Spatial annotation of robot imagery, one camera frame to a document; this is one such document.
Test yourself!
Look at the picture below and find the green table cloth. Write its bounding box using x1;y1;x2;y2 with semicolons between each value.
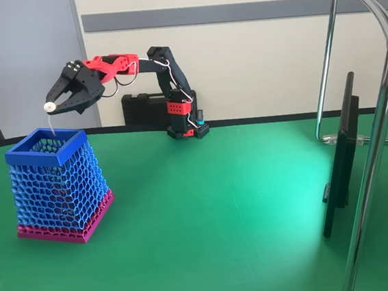
0;99;388;291

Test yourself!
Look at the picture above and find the black clamp with teal ring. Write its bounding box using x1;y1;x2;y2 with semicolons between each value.
193;108;207;127

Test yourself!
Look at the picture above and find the chrome tube stand frame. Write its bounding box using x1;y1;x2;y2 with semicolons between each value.
302;0;388;291

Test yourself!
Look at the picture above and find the black plastic tool case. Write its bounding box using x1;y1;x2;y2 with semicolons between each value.
120;87;200;127

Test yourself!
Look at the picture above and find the grey wall rail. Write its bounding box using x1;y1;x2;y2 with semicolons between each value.
80;0;388;40

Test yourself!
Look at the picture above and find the white thin stick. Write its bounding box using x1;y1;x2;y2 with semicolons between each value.
43;100;60;138

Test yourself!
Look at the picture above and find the black flat monitor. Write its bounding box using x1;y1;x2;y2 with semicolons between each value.
307;71;374;240

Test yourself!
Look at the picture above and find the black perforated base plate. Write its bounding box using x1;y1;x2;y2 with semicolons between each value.
166;121;212;143

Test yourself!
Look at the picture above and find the blue and pink lattice basket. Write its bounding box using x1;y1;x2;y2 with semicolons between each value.
2;121;120;251

